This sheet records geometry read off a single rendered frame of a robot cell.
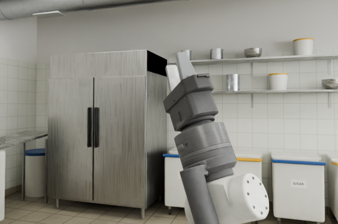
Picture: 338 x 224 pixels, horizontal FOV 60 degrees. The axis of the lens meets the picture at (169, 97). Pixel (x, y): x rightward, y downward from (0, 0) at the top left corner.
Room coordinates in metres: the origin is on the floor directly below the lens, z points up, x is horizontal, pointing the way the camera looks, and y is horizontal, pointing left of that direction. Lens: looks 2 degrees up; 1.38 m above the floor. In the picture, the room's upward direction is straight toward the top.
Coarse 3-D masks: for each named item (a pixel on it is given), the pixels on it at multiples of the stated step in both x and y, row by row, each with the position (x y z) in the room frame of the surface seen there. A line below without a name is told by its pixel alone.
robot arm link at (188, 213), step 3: (186, 198) 0.48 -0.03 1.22; (186, 201) 0.48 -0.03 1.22; (186, 204) 0.47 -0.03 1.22; (186, 207) 0.47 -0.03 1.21; (189, 207) 0.47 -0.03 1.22; (186, 210) 0.47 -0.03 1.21; (189, 210) 0.47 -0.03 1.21; (186, 213) 0.47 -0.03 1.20; (189, 213) 0.47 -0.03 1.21; (186, 216) 0.47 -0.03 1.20; (189, 216) 0.47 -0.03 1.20; (192, 216) 0.46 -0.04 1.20; (189, 219) 0.47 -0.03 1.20; (192, 219) 0.46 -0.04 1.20; (189, 222) 0.47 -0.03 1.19; (192, 222) 0.47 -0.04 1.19
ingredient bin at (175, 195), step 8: (176, 152) 3.91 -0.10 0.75; (168, 160) 3.65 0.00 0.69; (176, 160) 3.63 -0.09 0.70; (168, 168) 3.65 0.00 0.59; (176, 168) 3.63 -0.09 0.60; (168, 176) 3.65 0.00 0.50; (176, 176) 3.63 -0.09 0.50; (168, 184) 3.65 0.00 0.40; (176, 184) 3.63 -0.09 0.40; (168, 192) 3.65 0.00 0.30; (176, 192) 3.63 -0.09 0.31; (184, 192) 3.60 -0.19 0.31; (168, 200) 3.65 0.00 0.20; (176, 200) 3.63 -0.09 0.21; (184, 200) 3.60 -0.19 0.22; (168, 208) 3.71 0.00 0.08
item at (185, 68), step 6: (180, 54) 0.51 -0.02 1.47; (186, 54) 0.52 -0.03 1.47; (180, 60) 0.51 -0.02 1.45; (186, 60) 0.51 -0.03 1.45; (180, 66) 0.50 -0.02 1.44; (186, 66) 0.51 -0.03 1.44; (192, 66) 0.51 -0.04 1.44; (180, 72) 0.50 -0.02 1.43; (186, 72) 0.50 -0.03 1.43; (192, 72) 0.51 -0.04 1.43; (180, 78) 0.50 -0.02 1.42
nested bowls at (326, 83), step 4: (324, 80) 3.53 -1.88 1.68; (328, 80) 3.49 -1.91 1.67; (332, 80) 3.47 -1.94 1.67; (336, 80) 3.46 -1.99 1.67; (324, 84) 3.54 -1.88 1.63; (328, 84) 3.49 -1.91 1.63; (332, 84) 3.47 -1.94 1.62; (336, 84) 3.46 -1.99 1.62; (324, 88) 3.57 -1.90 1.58; (328, 88) 3.52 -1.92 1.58; (332, 88) 3.50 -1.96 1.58; (336, 88) 3.50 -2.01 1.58
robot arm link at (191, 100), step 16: (192, 80) 0.46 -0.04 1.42; (208, 80) 0.47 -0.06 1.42; (176, 96) 0.50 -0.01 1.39; (192, 96) 0.47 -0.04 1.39; (208, 96) 0.48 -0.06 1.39; (176, 112) 0.51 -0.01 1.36; (192, 112) 0.46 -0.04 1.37; (208, 112) 0.47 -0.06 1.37; (176, 128) 0.52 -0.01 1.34; (192, 128) 0.46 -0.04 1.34; (208, 128) 0.46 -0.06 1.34; (224, 128) 0.48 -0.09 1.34; (176, 144) 0.49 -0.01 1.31; (192, 144) 0.45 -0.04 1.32; (208, 144) 0.45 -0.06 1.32; (224, 144) 0.46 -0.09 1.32
